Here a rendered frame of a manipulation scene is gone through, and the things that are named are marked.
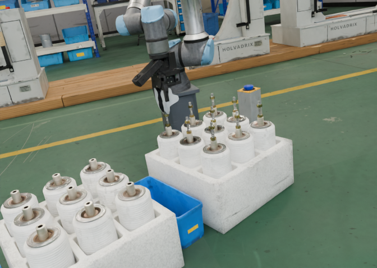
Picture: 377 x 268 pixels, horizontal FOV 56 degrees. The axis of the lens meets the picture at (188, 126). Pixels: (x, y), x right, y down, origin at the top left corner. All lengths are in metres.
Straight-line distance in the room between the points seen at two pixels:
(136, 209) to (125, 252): 0.11
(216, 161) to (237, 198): 0.15
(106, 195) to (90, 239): 0.17
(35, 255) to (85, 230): 0.12
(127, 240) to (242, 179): 0.43
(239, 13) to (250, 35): 0.23
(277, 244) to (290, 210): 0.18
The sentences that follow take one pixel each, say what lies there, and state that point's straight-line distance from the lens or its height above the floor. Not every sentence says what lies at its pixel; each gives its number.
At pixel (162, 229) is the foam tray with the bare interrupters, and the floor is 0.16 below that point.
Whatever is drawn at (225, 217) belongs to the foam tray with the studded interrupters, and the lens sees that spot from 1.15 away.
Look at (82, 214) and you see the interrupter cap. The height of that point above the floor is 0.25.
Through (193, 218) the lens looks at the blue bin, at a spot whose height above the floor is 0.08.
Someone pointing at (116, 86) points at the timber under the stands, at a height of 0.08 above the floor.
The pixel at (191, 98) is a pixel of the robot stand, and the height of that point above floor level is 0.26.
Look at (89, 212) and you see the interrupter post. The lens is 0.93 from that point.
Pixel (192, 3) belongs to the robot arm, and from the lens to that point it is 1.58.
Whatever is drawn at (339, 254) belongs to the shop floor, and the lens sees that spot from 1.12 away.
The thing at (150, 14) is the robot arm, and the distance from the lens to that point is 1.19.
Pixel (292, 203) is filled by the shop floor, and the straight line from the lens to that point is 1.31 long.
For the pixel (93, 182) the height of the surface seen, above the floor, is 0.23.
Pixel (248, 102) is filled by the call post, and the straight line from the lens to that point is 1.50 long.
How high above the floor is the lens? 0.73
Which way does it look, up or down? 21 degrees down
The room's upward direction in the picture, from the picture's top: 9 degrees counter-clockwise
